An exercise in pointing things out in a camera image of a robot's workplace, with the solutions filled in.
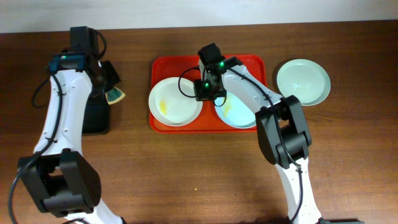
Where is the light blue plate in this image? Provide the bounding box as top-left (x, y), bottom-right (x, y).
top-left (214, 93), bottom-right (256, 129)

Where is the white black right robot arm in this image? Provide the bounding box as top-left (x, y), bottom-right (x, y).
top-left (195, 56), bottom-right (322, 223)

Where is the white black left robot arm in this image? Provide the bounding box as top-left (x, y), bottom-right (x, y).
top-left (16, 53), bottom-right (125, 223)

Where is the cream white plate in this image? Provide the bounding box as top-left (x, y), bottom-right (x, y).
top-left (148, 77), bottom-right (203, 127)

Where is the black plastic tray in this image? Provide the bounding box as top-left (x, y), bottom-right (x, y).
top-left (82, 93), bottom-right (111, 135)

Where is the red plastic tray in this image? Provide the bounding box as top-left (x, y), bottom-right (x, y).
top-left (149, 54), bottom-right (267, 134)

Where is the yellow green sponge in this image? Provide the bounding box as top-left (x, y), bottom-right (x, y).
top-left (105, 87), bottom-right (126, 105)

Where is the pale green plate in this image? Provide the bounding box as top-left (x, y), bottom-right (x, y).
top-left (276, 59), bottom-right (331, 106)

